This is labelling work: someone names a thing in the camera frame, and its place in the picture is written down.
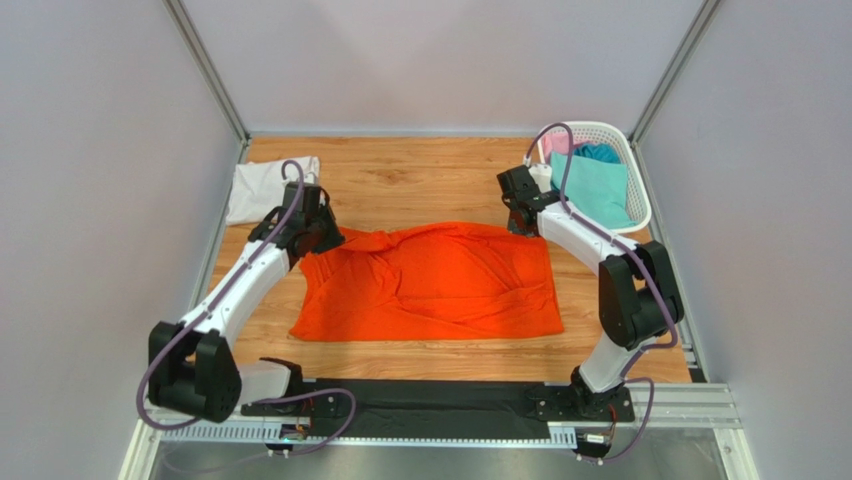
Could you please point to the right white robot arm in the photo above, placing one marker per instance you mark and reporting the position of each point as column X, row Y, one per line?
column 639, row 299

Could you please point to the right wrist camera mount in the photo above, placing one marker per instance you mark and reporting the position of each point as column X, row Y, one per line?
column 542, row 175

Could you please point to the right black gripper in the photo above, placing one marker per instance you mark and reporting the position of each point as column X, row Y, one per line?
column 520, row 217

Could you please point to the white plastic laundry basket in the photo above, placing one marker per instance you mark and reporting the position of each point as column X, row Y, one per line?
column 638, row 203

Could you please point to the aluminium frame rail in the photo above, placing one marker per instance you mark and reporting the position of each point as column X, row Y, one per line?
column 670, row 431

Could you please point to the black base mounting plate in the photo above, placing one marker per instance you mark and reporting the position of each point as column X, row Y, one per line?
column 435, row 410

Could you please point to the left aluminium corner post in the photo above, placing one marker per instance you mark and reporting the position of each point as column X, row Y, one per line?
column 182, row 19

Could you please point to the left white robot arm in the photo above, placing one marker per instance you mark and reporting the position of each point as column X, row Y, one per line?
column 192, row 369

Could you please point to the teal t-shirt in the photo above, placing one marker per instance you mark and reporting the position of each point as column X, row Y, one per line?
column 598, row 189

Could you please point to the white t-shirt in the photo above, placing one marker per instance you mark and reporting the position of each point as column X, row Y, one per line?
column 259, row 187

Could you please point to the orange t-shirt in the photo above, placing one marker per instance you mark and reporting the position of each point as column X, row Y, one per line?
column 443, row 281

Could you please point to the aluminium corner post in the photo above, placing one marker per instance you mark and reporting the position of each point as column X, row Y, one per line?
column 182, row 19
column 686, row 48

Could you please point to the blue t-shirt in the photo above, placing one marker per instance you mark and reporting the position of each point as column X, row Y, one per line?
column 601, row 152

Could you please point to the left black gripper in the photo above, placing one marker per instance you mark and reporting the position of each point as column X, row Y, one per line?
column 336, row 238

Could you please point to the right aluminium corner post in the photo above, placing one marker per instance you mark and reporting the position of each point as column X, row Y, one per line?
column 686, row 48

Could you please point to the pink t-shirt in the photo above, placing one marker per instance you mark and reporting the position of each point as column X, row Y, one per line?
column 561, row 142

